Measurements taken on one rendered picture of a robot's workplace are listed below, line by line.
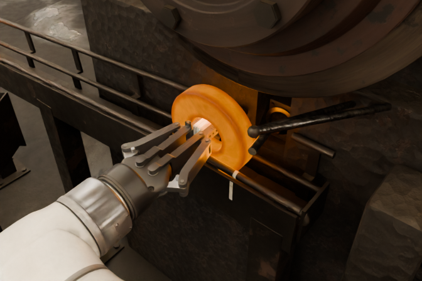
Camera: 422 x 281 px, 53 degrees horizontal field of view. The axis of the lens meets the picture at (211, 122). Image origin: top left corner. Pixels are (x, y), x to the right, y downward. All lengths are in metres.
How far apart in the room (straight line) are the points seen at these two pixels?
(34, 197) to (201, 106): 1.15
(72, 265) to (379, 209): 0.35
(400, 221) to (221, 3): 0.31
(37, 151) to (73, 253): 1.42
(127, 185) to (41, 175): 1.25
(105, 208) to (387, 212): 0.33
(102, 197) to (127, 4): 0.41
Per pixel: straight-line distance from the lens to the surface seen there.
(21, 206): 1.70
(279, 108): 0.72
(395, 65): 0.44
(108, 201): 0.54
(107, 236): 0.54
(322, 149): 0.65
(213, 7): 0.43
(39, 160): 1.86
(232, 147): 0.65
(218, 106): 0.62
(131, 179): 0.56
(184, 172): 0.59
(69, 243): 0.51
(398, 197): 0.56
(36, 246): 0.51
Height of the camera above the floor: 1.18
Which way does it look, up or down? 38 degrees down
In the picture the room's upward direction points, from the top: straight up
